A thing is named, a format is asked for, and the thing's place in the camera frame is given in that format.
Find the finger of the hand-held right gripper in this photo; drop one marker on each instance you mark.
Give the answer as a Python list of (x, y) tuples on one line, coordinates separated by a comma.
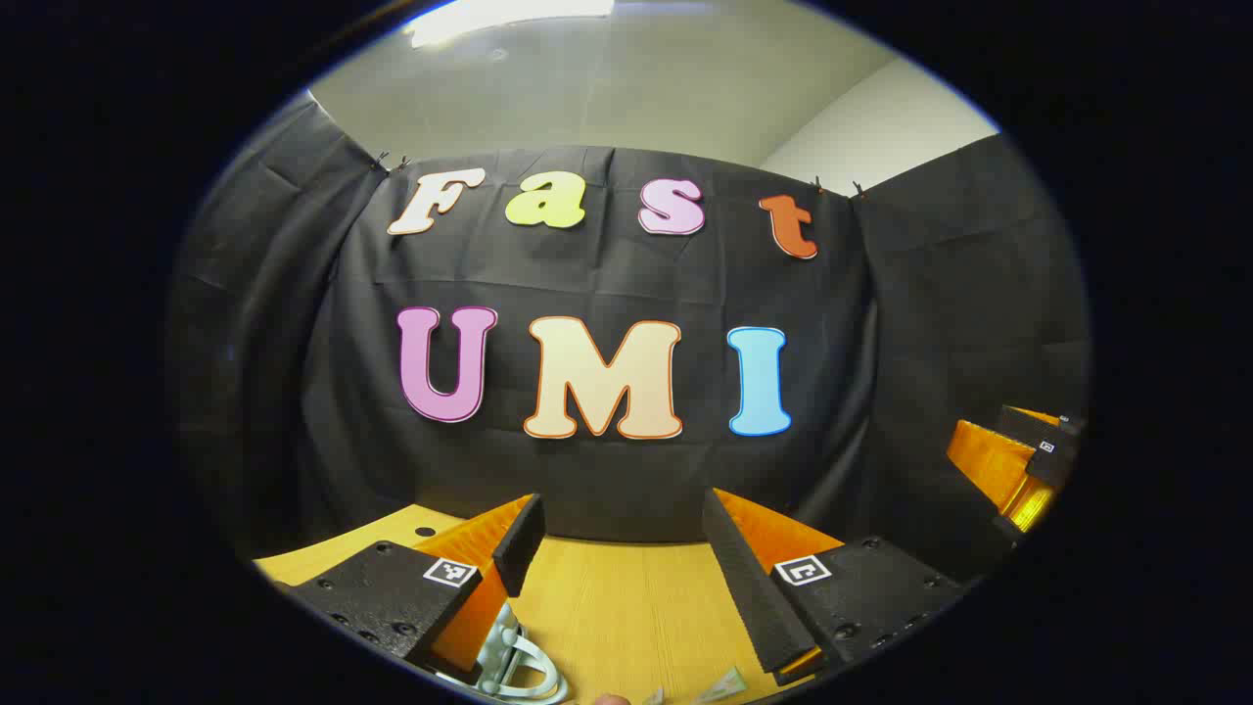
[(1023, 431)]

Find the ceiling light panel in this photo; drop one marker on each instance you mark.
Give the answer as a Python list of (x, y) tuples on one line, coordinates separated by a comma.
[(499, 18)]

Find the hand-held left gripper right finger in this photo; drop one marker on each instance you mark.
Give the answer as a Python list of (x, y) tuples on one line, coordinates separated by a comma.
[(749, 587)]

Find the light blue suitcase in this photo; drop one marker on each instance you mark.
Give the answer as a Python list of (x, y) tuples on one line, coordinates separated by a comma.
[(509, 651)]

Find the black backdrop cloth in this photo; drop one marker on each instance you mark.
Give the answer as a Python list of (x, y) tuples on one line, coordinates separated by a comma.
[(607, 480)]

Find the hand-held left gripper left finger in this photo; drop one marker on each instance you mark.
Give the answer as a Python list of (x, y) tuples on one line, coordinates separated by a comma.
[(521, 543)]

